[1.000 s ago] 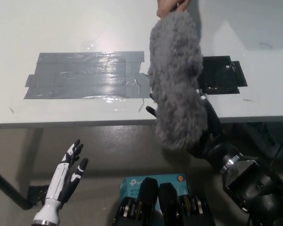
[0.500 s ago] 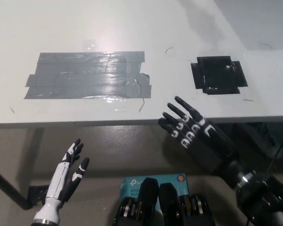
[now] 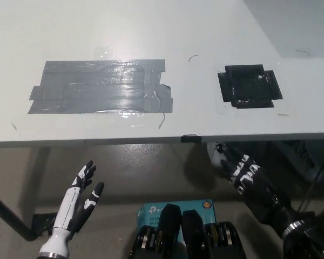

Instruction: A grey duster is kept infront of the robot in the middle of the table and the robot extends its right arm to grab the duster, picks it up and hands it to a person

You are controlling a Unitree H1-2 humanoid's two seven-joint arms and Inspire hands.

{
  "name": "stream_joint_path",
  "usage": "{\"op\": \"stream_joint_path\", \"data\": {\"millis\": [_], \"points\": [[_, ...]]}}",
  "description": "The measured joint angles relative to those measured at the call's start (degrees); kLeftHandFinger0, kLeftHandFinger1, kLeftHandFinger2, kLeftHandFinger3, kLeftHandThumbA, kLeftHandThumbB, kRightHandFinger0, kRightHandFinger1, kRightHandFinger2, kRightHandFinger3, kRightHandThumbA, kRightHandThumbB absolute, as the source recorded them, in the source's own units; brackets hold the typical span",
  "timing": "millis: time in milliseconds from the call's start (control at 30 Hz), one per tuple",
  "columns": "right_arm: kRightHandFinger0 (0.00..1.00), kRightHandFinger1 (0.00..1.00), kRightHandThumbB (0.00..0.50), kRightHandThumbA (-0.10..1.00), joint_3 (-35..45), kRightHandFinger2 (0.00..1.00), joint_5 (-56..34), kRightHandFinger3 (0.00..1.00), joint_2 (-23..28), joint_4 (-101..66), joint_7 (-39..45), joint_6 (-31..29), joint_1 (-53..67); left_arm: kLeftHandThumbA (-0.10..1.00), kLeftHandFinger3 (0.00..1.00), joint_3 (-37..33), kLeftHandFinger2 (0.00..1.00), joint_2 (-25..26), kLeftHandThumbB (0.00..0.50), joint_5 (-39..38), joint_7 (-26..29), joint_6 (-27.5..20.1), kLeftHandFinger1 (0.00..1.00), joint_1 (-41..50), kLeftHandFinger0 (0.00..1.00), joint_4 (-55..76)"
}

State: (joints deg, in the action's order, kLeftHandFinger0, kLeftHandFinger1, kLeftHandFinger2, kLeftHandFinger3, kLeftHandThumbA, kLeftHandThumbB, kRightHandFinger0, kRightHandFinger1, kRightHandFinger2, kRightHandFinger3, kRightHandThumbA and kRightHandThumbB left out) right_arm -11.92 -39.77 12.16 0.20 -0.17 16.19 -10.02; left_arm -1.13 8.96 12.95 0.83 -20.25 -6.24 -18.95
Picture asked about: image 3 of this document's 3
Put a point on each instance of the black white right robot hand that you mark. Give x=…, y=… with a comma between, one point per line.
x=253, y=186

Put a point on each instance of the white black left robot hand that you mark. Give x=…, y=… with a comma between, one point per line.
x=75, y=207

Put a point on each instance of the teal router box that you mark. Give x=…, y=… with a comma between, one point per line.
x=197, y=213

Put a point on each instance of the black table leg bar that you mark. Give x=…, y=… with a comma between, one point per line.
x=10, y=215

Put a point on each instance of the small black edge tape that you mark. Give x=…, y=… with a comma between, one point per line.
x=191, y=138

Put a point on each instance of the grey duct tape patch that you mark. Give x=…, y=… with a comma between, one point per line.
x=102, y=86

